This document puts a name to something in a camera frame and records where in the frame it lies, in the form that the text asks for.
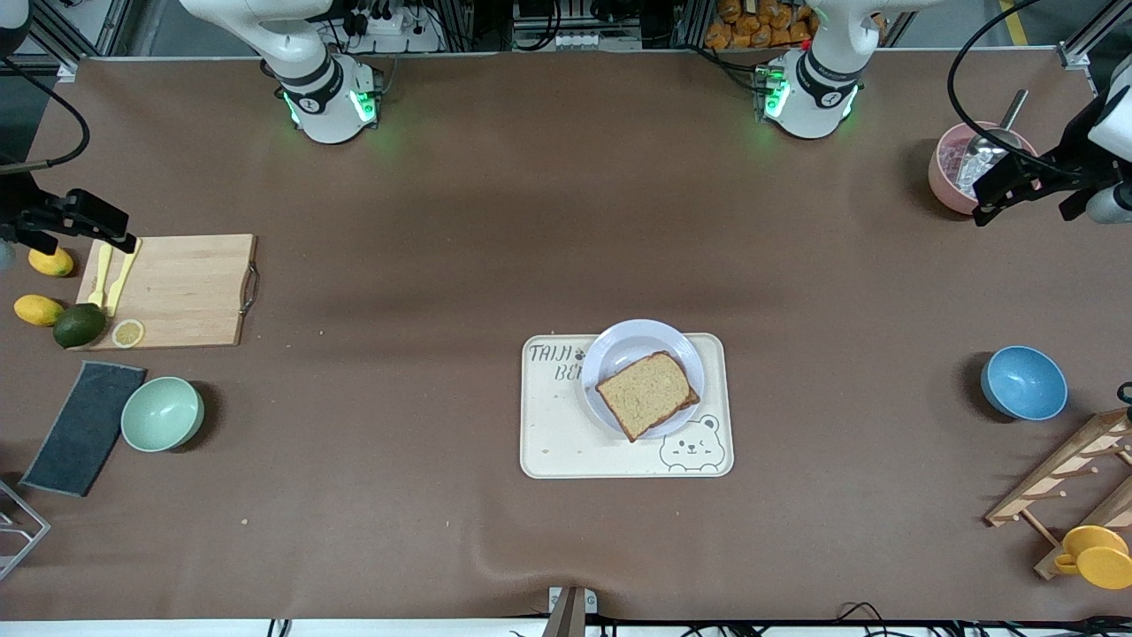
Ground pale lavender round plate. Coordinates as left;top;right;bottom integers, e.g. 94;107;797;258
581;319;706;441

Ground plain bread slice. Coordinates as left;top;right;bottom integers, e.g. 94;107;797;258
595;351;700;442

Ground metal scoop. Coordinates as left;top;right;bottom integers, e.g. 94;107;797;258
960;88;1029;173

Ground yellow plastic fork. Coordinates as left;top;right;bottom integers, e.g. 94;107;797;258
88;243;113;309

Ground yellow plastic knife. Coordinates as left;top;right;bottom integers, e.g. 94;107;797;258
104;241;141;318

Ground clear ice cubes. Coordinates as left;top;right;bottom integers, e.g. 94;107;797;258
940;142;1000;200

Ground pink bowl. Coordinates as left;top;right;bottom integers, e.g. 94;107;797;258
928;121;1040;216

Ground wooden cutting board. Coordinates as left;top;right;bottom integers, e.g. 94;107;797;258
78;234;260;350

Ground green lime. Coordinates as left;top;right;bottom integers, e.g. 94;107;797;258
53;303;107;349

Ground blue bowl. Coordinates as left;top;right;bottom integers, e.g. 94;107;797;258
980;346;1069;421

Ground pale green bowl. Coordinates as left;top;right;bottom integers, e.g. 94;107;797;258
121;377;205;453

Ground dark grey cloth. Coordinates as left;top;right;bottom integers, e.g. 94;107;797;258
19;361;147;497

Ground wooden drying rack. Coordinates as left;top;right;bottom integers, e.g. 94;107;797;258
984;409;1132;580

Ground orange snack packages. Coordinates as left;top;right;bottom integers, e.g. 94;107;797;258
705;0;819;50

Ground white power strip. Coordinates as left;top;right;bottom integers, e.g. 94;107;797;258
367;13;443;52

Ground yellow cup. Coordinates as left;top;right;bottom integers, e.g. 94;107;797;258
1054;526;1132;591

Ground cream bear print tray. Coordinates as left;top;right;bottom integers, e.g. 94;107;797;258
520;333;735;480

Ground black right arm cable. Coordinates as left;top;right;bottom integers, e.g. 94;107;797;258
0;58;91;171

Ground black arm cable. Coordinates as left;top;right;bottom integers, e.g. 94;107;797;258
948;0;1062;173
0;58;91;171

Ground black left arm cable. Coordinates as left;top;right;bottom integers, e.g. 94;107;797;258
948;0;1062;173

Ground metal wire rack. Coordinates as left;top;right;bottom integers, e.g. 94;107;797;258
0;478;51;580

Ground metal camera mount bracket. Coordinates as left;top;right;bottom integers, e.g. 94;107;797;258
541;586;599;637

